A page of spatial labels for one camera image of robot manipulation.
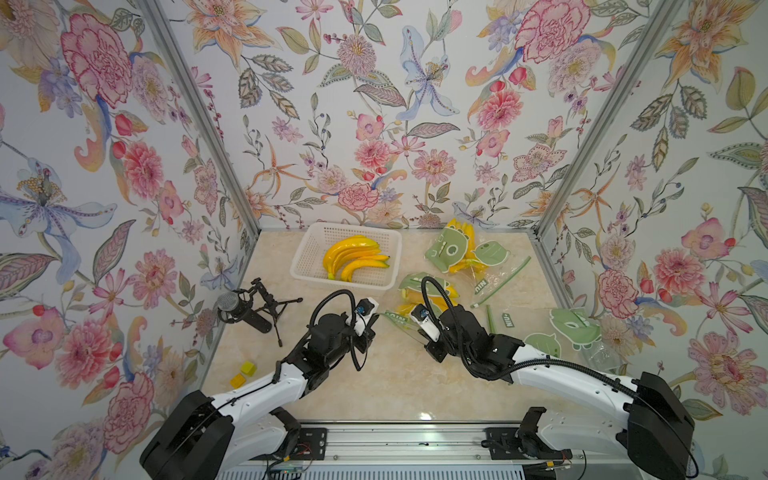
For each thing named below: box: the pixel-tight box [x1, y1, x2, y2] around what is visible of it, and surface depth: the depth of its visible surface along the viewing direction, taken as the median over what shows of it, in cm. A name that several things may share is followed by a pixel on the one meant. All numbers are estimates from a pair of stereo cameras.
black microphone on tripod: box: [217, 277, 303, 347], surface depth 83 cm
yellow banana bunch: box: [323, 235, 391, 283], surface depth 106 cm
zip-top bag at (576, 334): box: [524, 306, 626, 374], surface depth 86 cm
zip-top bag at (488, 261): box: [424, 219, 532, 308], surface depth 102 cm
